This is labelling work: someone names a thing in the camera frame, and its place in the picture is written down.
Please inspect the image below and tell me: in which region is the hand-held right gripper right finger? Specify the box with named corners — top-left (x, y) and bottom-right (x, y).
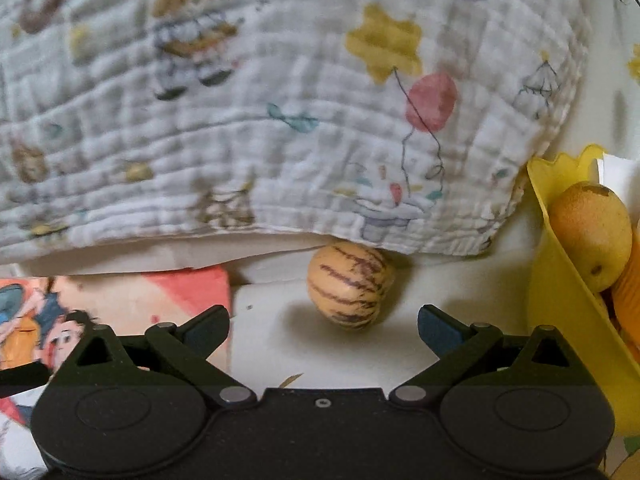
top-left (387, 303), bottom-right (582, 407)

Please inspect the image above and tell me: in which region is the white printed blanket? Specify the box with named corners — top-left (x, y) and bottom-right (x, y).
top-left (0, 0), bottom-right (640, 263)

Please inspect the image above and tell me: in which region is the white plastic jar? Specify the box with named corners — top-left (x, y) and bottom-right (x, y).
top-left (595, 154), bottom-right (640, 196)

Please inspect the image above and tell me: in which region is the yellow plastic bowl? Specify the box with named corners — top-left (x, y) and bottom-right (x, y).
top-left (526, 144), bottom-right (640, 436)

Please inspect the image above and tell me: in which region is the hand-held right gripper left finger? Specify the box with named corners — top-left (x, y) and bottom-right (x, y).
top-left (65, 304), bottom-right (258, 407)

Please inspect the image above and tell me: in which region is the yellow pear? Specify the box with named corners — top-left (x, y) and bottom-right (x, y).
top-left (549, 182), bottom-right (633, 293)

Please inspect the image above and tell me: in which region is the pale striped pepino melon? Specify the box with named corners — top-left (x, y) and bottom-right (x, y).
top-left (306, 241), bottom-right (397, 332)

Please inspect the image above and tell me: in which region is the large orange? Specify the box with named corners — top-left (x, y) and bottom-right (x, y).
top-left (611, 220), bottom-right (640, 356)

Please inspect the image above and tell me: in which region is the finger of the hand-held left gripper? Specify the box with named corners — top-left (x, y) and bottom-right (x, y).
top-left (0, 364), bottom-right (52, 400)

